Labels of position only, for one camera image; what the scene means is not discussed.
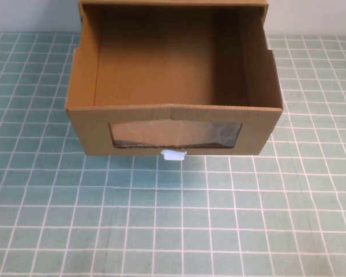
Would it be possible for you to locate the green checkered tablecloth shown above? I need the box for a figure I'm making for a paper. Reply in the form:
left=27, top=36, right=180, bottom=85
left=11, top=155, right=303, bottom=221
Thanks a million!
left=0, top=31, right=346, bottom=277

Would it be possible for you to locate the cardboard drawer with window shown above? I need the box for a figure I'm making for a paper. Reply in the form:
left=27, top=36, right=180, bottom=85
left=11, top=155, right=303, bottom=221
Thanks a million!
left=65, top=4, right=285, bottom=158

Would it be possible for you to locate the white plastic drawer handle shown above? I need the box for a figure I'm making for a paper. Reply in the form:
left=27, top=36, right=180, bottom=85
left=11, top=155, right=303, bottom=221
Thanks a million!
left=160, top=149, right=188, bottom=162

